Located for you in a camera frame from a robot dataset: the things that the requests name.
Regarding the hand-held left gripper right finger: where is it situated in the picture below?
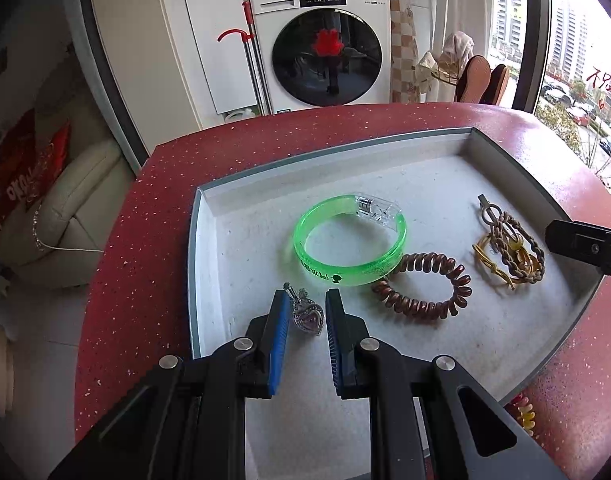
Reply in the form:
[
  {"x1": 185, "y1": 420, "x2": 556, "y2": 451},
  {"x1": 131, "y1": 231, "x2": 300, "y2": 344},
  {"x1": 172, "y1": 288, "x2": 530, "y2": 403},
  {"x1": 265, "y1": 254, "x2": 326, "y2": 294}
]
[{"x1": 324, "y1": 288, "x2": 569, "y2": 480}]

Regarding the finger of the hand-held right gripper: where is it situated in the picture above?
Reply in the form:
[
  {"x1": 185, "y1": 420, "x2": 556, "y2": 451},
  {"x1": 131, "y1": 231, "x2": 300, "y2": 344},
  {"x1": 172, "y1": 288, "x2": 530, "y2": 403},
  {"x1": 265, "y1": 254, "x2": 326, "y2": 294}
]
[{"x1": 545, "y1": 218, "x2": 611, "y2": 291}]

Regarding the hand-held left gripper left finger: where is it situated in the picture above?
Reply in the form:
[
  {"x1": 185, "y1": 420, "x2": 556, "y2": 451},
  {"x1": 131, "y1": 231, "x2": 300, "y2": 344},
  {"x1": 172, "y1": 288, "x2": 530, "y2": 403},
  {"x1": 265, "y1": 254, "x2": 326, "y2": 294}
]
[{"x1": 48, "y1": 290, "x2": 292, "y2": 480}]

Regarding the silver heart pendant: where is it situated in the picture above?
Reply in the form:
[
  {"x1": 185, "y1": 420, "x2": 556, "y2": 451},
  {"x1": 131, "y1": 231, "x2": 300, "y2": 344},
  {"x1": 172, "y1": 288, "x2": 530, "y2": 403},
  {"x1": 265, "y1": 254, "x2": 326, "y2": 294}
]
[{"x1": 284, "y1": 282, "x2": 327, "y2": 337}]

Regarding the brown braided hair tie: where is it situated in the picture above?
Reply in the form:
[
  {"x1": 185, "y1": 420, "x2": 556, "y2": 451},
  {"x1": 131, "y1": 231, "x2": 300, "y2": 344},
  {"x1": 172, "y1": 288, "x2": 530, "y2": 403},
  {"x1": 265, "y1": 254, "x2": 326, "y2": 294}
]
[{"x1": 487, "y1": 211, "x2": 547, "y2": 284}]

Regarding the green translucent bangle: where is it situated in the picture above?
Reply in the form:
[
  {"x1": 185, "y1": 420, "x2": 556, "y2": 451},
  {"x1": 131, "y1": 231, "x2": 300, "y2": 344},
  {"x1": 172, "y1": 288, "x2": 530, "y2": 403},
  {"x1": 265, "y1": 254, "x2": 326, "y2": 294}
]
[{"x1": 292, "y1": 192, "x2": 407, "y2": 289}]

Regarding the beige metal hair clip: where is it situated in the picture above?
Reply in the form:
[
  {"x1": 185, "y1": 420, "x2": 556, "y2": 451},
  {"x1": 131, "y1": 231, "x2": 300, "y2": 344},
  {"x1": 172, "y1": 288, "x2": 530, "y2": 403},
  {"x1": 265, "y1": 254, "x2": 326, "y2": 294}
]
[{"x1": 476, "y1": 193, "x2": 517, "y2": 246}]

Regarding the yellow sunflower hair tie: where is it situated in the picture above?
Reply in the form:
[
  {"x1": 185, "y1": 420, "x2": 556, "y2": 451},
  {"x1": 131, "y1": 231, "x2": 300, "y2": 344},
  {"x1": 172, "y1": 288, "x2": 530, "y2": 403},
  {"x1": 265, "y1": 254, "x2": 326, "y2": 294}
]
[{"x1": 472, "y1": 232, "x2": 544, "y2": 291}]

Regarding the brown coil hair tie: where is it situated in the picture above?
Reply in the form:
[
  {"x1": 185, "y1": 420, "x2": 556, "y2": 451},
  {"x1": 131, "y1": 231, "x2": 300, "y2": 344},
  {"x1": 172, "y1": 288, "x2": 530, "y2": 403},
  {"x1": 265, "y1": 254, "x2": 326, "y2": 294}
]
[{"x1": 371, "y1": 251, "x2": 473, "y2": 322}]

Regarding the grey shallow tray box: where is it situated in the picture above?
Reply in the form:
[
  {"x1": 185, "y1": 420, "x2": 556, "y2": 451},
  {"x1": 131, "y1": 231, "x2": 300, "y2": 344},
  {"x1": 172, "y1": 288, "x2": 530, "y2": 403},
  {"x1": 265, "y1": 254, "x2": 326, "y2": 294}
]
[{"x1": 188, "y1": 127, "x2": 611, "y2": 480}]

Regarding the brown chair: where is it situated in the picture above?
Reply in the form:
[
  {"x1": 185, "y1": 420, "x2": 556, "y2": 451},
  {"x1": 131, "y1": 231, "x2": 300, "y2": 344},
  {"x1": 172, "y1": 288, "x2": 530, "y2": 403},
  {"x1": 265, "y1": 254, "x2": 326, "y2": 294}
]
[
  {"x1": 487, "y1": 63, "x2": 511, "y2": 107},
  {"x1": 457, "y1": 54, "x2": 491, "y2": 105}
]

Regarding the beige paper bag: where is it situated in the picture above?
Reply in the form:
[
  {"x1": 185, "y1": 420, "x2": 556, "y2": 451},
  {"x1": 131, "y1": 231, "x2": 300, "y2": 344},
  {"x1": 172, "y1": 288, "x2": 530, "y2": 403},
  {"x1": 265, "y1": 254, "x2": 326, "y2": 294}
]
[{"x1": 416, "y1": 50, "x2": 459, "y2": 104}]

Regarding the beige towel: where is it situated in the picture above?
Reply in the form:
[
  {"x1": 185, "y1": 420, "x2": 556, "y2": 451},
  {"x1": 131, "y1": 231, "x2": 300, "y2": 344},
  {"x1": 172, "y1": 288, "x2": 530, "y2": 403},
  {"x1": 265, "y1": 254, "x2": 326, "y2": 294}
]
[{"x1": 442, "y1": 31, "x2": 475, "y2": 79}]

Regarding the cream leather sofa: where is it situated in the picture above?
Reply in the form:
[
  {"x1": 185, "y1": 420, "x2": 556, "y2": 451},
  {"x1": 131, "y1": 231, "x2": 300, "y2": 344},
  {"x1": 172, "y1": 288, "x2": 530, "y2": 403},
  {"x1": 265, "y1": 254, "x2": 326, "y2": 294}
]
[{"x1": 0, "y1": 137, "x2": 137, "y2": 289}]

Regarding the white washing machine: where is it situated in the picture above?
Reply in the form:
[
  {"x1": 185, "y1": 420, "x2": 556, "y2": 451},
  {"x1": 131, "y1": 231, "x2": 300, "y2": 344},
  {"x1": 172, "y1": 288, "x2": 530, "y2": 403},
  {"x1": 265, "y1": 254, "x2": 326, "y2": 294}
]
[{"x1": 245, "y1": 0, "x2": 391, "y2": 114}]

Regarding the checkered tall bag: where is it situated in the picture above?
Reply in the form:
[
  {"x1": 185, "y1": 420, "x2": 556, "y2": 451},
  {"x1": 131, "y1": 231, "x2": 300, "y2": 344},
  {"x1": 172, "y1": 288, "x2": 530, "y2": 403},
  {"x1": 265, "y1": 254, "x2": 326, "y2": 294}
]
[{"x1": 389, "y1": 0, "x2": 419, "y2": 104}]

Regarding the red printed cushion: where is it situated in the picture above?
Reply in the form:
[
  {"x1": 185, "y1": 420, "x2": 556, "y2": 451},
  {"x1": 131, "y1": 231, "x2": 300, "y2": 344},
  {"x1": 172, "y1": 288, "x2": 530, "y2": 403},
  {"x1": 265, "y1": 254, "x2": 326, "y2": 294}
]
[{"x1": 0, "y1": 121, "x2": 72, "y2": 212}]

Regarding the white tall cabinet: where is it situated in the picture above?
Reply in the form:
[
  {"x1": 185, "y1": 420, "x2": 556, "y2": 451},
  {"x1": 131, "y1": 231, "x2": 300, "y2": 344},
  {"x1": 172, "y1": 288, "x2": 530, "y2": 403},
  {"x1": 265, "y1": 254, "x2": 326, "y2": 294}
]
[{"x1": 88, "y1": 0, "x2": 267, "y2": 132}]

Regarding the multicolour spiral bracelet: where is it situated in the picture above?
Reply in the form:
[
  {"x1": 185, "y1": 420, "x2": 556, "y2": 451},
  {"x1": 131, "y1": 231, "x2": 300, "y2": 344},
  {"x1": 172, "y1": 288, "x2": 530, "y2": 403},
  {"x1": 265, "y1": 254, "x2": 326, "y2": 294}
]
[{"x1": 505, "y1": 393, "x2": 537, "y2": 436}]

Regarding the white cable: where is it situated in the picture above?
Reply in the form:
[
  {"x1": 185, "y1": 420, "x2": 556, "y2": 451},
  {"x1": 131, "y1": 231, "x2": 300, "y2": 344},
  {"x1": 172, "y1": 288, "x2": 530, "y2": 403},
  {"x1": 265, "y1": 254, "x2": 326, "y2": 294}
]
[{"x1": 32, "y1": 204, "x2": 107, "y2": 254}]

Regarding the red handled mop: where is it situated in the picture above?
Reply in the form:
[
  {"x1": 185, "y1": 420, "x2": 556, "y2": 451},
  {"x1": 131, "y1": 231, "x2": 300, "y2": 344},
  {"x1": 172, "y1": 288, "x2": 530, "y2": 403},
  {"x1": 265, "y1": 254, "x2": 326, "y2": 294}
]
[{"x1": 216, "y1": 1, "x2": 274, "y2": 116}]

